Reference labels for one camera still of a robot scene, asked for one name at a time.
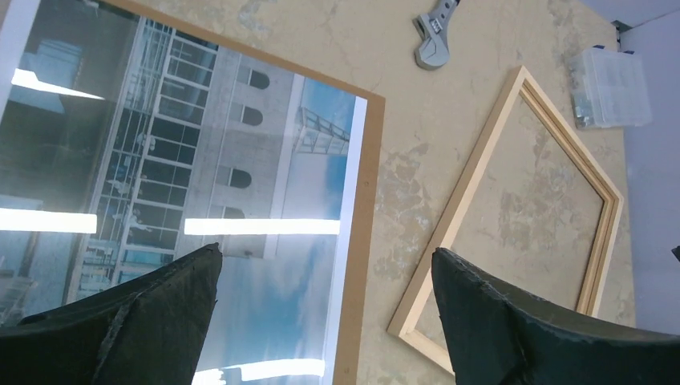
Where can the clear plastic organizer box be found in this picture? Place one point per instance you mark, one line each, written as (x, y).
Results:
(608, 89)

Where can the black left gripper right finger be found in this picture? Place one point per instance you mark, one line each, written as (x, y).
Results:
(498, 333)

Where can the building photo print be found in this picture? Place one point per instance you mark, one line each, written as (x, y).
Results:
(127, 143)

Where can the light wooden picture frame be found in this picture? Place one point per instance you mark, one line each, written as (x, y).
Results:
(520, 83)

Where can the grey adjustable wrench red handle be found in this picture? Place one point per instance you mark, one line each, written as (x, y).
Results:
(433, 52)

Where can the brown backing board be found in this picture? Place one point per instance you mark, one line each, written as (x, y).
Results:
(356, 230)

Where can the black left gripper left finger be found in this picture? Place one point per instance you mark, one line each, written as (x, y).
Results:
(133, 329)

